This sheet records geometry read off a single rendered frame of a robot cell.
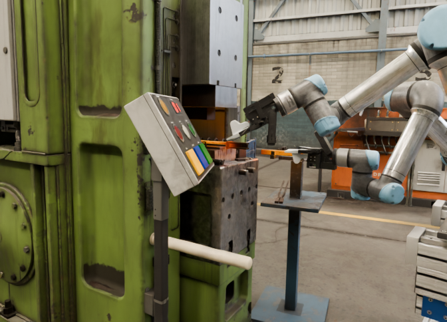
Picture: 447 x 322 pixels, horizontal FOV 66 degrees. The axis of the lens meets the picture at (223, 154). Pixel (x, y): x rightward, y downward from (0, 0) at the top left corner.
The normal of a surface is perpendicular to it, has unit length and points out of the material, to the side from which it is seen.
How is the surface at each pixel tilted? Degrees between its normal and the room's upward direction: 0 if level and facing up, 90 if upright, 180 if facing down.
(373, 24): 90
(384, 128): 90
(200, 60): 90
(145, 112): 90
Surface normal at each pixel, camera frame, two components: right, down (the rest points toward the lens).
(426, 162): -0.41, 0.11
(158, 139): -0.10, 0.12
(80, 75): 0.80, 0.09
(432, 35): -0.57, -0.03
